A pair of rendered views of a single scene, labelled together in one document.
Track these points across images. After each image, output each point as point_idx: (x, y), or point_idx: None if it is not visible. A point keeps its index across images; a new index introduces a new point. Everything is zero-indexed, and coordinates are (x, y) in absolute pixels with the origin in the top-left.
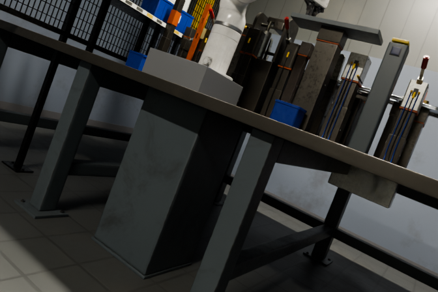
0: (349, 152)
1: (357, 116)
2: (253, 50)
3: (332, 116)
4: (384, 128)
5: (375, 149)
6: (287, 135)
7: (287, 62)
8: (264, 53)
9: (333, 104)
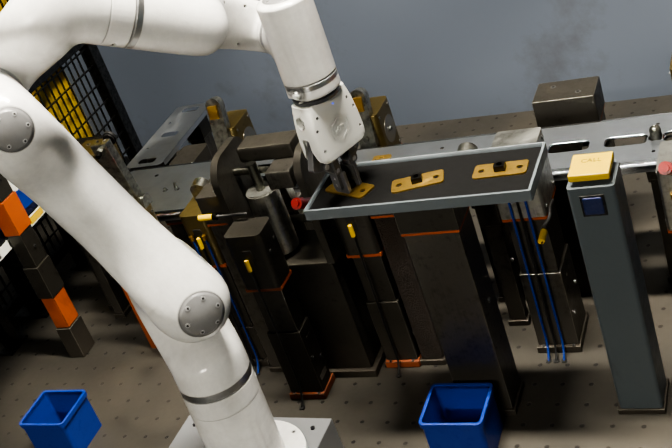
0: None
1: None
2: (276, 279)
3: (541, 300)
4: (657, 210)
5: (666, 258)
6: None
7: (363, 246)
8: (294, 234)
9: (525, 277)
